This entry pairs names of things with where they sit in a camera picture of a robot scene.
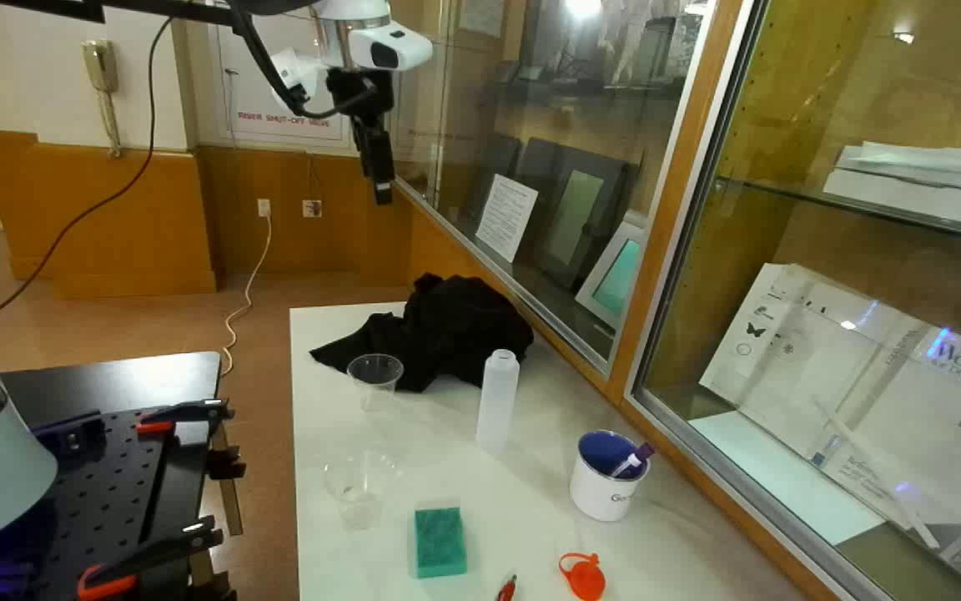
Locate white squeeze bottle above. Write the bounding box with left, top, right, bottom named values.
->
left=474, top=344, right=525, bottom=453

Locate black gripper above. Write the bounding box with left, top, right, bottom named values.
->
left=323, top=66, right=399, bottom=209

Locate white power cable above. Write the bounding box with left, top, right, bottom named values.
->
left=215, top=211, right=277, bottom=379

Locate clear plastic cup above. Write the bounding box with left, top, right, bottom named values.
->
left=319, top=448, right=398, bottom=536
left=343, top=352, right=406, bottom=399

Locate green framed picture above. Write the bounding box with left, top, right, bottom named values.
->
left=570, top=211, right=650, bottom=333

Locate wooden counter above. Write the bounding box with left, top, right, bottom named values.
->
left=0, top=127, right=219, bottom=300

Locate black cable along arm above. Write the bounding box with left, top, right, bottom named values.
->
left=227, top=0, right=380, bottom=124

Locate black perforated breadboard table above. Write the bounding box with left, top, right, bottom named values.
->
left=0, top=349, right=227, bottom=601

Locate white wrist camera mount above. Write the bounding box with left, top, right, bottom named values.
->
left=269, top=19, right=437, bottom=117

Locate beige wall phone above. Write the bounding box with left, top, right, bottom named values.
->
left=79, top=38, right=128, bottom=161

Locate white mug blue inside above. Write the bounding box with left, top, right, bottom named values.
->
left=568, top=428, right=653, bottom=524

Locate white paper sign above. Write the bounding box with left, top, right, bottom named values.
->
left=469, top=170, right=545, bottom=268

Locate black hanging cable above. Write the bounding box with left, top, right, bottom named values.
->
left=0, top=14, right=181, bottom=327

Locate black cloth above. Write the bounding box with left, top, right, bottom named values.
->
left=306, top=271, right=536, bottom=396

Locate green sponge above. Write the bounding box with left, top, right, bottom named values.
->
left=409, top=506, right=469, bottom=580

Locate dark picture frame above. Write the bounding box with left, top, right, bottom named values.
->
left=511, top=136, right=639, bottom=294

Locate purple utensil in mug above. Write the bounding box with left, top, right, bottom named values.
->
left=611, top=440, right=657, bottom=486

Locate orange handled black clamp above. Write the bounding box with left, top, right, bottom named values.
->
left=74, top=515, right=227, bottom=601
left=129, top=399, right=234, bottom=452

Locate black overhead bar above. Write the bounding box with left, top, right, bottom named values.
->
left=0, top=0, right=239, bottom=30

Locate stack of white papers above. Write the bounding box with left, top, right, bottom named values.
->
left=821, top=136, right=961, bottom=242

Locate white printed poster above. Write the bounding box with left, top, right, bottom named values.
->
left=698, top=262, right=961, bottom=560

